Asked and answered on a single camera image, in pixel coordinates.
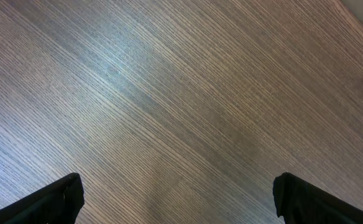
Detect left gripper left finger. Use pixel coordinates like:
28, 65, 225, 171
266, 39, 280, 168
0, 172, 85, 223

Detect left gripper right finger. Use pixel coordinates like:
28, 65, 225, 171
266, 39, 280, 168
273, 172, 363, 224

